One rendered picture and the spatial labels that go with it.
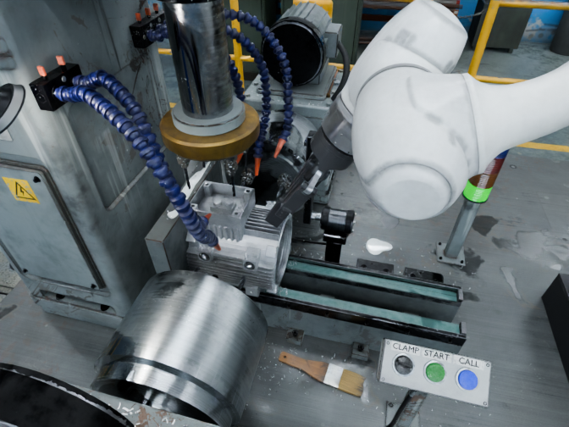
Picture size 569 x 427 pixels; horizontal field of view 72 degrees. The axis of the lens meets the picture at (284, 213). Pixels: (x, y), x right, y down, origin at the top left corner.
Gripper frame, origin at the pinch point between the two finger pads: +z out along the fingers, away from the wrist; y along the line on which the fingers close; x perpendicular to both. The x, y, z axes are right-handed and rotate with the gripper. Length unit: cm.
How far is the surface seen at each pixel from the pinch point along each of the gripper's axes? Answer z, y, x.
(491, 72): 40, -402, 162
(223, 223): 12.2, -0.8, -7.4
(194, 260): 23.0, 3.4, -8.3
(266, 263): 13.4, 1.5, 4.6
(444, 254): 12, -36, 54
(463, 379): -7.1, 17.8, 36.6
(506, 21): 5, -463, 154
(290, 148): 6.0, -27.9, -2.4
